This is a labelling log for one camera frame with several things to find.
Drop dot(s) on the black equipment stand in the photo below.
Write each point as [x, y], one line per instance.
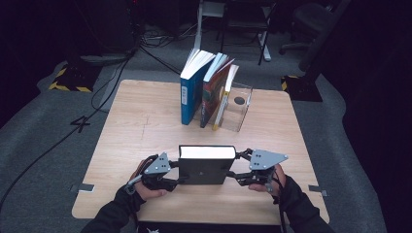
[110, 26]

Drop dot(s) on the clear acrylic book holder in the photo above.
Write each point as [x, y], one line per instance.
[241, 110]

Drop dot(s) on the person's left hand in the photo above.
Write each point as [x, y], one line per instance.
[150, 194]

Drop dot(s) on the thin yellow-spined white book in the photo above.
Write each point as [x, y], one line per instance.
[225, 97]

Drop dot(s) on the blue book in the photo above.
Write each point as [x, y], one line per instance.
[191, 93]

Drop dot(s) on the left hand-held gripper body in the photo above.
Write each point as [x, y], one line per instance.
[159, 165]

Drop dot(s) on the white metal table leg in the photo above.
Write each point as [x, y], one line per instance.
[199, 26]
[265, 45]

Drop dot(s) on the yellow black striped stand base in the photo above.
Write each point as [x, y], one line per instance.
[76, 77]
[302, 89]

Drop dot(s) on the person's right hand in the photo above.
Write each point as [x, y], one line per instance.
[281, 181]

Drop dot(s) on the grey tape strip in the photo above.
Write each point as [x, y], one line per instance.
[318, 190]
[86, 187]

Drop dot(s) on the office chair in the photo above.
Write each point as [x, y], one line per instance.
[311, 26]

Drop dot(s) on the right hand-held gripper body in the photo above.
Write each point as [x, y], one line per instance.
[264, 159]

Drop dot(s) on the thick black book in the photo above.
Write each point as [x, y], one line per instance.
[204, 168]

